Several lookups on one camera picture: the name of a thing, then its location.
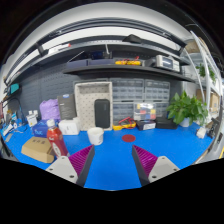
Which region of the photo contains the red drink bottle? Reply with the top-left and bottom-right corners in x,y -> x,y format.
45,119 -> 70,159

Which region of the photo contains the dark wall shelf unit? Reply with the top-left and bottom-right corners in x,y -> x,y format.
3,16 -> 196,98

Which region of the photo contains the red round coaster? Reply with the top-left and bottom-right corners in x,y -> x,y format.
121,133 -> 137,143

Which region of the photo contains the small white bottles box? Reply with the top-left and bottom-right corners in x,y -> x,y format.
25,109 -> 40,128

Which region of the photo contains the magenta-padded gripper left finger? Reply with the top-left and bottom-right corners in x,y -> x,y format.
45,144 -> 96,188

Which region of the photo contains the white cup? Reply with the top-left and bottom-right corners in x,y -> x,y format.
86,126 -> 105,146

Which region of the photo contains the blue box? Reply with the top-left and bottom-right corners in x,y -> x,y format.
31,119 -> 51,139

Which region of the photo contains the dark grey flat box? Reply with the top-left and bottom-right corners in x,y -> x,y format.
56,93 -> 78,121

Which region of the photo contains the black rectangular speaker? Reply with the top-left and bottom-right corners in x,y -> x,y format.
93,98 -> 111,130

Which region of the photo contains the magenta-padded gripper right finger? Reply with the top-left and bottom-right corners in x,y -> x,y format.
131,144 -> 181,187

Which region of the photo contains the brown cardboard box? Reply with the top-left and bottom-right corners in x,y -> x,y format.
20,136 -> 56,164

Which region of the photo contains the clear parts organiser box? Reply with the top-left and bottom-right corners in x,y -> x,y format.
133,102 -> 157,122

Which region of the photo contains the purple bag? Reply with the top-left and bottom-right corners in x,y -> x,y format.
39,98 -> 62,122

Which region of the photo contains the white metal rack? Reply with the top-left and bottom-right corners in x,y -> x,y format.
181,30 -> 224,134

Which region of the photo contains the black box with label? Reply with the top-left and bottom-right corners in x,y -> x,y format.
136,119 -> 157,131

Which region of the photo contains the grey drawer cabinet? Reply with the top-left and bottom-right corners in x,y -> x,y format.
110,77 -> 172,125

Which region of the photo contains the green potted plant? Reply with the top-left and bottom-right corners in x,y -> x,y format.
165,90 -> 209,128

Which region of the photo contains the black flat case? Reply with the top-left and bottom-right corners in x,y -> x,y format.
155,116 -> 179,130

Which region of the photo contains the yellow multimeter with leads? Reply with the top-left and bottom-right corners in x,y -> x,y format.
112,116 -> 138,131

